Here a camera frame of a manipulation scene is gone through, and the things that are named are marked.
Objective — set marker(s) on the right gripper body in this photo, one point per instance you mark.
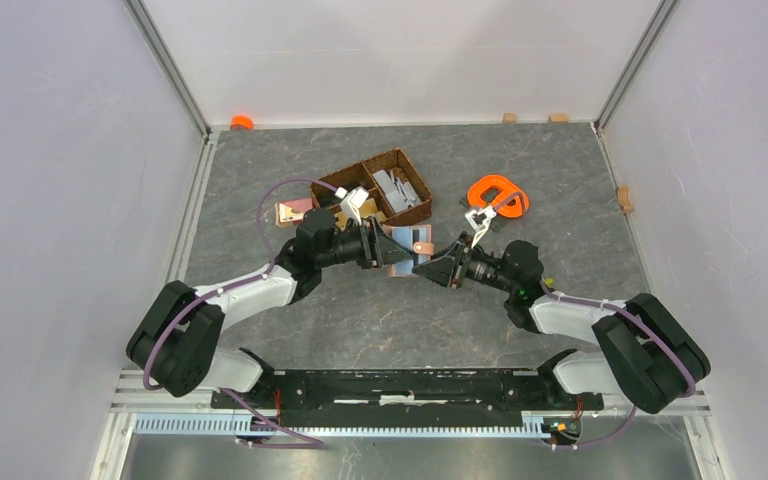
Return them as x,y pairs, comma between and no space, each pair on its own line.
476,266

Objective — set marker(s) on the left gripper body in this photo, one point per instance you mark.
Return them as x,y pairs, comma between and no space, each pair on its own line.
359,248

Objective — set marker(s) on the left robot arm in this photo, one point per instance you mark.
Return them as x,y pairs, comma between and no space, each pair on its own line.
177,342

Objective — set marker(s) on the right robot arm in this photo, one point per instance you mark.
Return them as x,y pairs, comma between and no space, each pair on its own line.
644,353

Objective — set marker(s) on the gold cards pile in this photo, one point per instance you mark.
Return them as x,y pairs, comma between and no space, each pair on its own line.
371,209

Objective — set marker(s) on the silver cards pile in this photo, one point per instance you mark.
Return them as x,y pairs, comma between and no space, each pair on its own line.
399,194

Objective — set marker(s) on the green toy brick plate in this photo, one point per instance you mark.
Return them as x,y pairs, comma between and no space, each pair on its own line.
498,222

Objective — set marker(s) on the brown wicker basket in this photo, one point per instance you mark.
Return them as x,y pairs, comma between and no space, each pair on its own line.
396,164

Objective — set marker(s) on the curved wooden piece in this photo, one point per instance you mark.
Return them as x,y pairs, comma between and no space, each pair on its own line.
623,195

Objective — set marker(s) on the orange cap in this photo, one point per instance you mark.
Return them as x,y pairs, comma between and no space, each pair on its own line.
241,122

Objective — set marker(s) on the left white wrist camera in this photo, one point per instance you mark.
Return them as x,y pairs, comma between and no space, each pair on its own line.
351,202

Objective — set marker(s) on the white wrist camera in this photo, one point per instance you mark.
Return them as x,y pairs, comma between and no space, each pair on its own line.
480,220
351,202

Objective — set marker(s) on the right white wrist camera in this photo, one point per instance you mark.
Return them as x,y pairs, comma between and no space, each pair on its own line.
480,220

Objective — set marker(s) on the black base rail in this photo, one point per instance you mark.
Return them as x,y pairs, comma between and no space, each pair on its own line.
412,397

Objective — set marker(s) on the white comb cable duct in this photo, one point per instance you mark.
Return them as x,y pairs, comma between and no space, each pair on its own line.
245,425

